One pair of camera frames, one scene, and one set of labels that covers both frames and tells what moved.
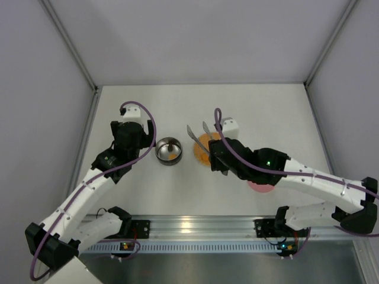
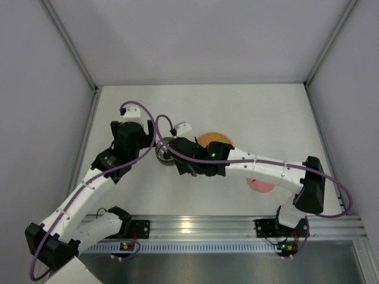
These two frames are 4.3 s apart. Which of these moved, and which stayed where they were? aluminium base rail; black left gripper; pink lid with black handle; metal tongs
Moved: metal tongs
Stayed: black left gripper; aluminium base rail; pink lid with black handle
